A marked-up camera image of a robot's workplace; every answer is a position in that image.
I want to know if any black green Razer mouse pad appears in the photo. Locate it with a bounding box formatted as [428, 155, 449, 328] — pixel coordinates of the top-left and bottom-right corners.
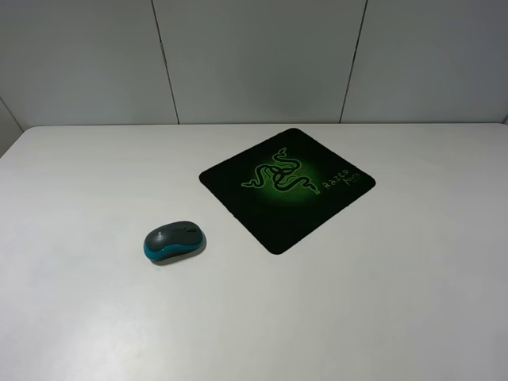
[199, 128, 376, 255]

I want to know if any grey and teal computer mouse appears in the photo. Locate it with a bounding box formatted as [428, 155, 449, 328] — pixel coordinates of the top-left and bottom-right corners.
[143, 221, 205, 262]

